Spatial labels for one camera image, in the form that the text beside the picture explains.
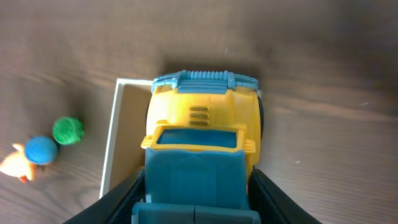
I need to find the green ribbed round toy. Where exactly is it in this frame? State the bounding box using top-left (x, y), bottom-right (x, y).
top-left (52, 117), bottom-right (84, 145)

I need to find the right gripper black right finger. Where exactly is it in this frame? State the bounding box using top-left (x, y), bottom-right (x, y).
top-left (248, 168), bottom-right (321, 224)

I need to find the yellow grey toy truck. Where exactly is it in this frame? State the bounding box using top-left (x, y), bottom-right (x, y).
top-left (131, 70), bottom-right (264, 223)

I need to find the orange duck toy blue cap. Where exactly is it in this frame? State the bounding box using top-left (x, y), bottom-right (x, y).
top-left (1, 136), bottom-right (59, 184)

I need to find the white cardboard box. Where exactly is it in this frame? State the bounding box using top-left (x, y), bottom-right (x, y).
top-left (99, 78), bottom-right (264, 199)

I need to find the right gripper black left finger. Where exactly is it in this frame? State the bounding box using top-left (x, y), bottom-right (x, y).
top-left (65, 170), bottom-right (146, 224)

